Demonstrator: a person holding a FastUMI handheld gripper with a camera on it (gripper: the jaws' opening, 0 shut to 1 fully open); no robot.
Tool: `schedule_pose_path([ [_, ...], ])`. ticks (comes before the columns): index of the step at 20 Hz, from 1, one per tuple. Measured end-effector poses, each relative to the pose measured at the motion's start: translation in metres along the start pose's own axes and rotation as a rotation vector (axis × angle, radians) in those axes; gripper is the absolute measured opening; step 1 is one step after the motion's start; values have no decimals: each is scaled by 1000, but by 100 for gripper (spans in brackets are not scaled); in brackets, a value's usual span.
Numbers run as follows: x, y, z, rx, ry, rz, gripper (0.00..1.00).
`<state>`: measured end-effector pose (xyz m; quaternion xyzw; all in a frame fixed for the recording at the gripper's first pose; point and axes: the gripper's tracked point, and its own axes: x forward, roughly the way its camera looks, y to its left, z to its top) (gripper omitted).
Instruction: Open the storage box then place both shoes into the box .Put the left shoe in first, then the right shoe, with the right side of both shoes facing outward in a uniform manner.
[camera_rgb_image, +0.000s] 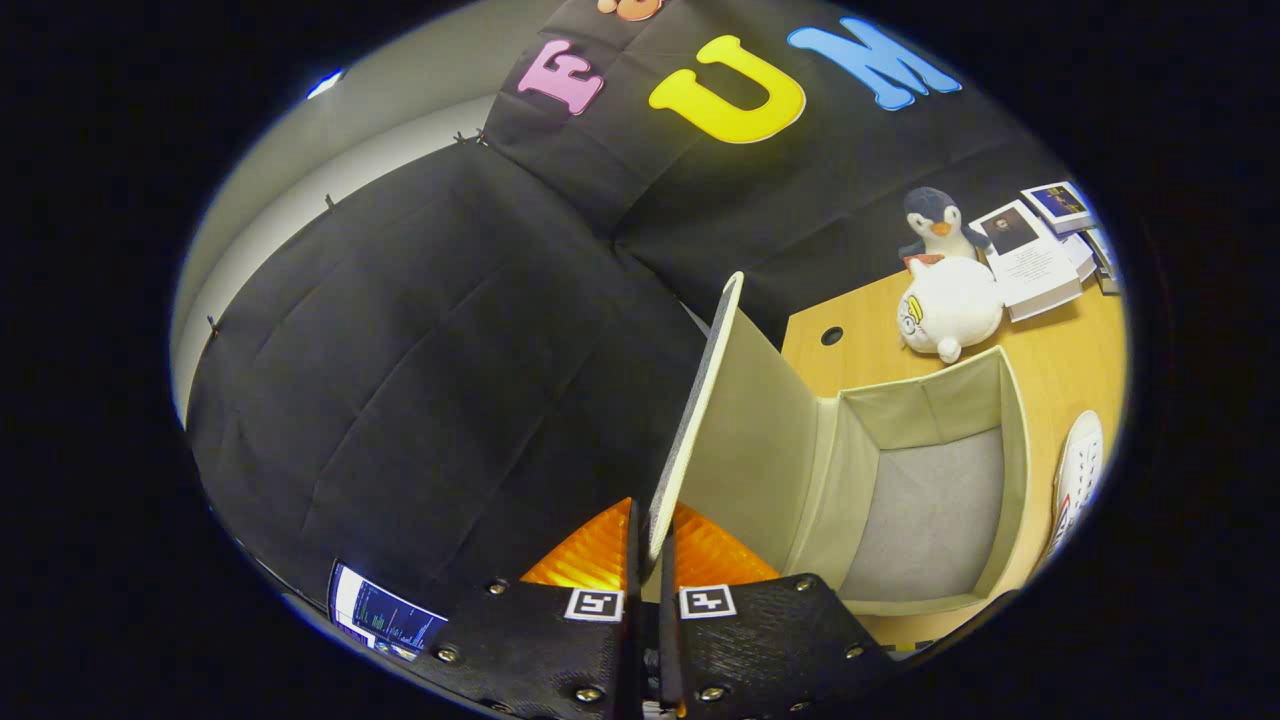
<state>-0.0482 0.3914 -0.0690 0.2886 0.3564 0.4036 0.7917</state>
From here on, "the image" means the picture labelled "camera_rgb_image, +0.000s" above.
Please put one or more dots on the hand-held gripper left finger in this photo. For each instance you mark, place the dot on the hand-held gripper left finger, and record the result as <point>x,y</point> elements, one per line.
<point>632,560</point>

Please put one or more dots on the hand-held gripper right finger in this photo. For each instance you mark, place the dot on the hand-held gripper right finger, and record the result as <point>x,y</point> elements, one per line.
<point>666,570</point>

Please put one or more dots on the beige fabric storage box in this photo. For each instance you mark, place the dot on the beige fabric storage box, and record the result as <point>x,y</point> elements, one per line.
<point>930,520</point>

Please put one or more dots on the white canvas shoe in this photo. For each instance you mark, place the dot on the white canvas shoe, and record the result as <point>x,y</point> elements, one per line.
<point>1080,470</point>

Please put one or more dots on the black backdrop cloth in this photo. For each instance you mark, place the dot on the black backdrop cloth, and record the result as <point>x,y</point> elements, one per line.
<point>400,350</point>

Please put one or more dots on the round white plush toy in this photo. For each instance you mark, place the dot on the round white plush toy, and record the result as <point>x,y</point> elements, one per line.
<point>950,305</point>

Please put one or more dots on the grey white penguin plush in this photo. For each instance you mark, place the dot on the grey white penguin plush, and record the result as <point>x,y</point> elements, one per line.
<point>938,230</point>

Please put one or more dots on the white book with portrait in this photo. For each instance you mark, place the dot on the white book with portrait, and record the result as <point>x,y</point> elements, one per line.
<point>1030,265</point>

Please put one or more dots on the plain white book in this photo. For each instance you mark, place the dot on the plain white book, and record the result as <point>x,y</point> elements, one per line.
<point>1080,255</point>

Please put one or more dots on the dark grey book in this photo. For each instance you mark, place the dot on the dark grey book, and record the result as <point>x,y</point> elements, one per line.
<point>1108,282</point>

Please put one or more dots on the book with blue picture cover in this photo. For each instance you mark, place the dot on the book with blue picture cover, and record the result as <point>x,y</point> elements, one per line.
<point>1058,203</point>

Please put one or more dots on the book with pale green cover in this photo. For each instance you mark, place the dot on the book with pale green cover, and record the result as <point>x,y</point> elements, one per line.
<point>1102,250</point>

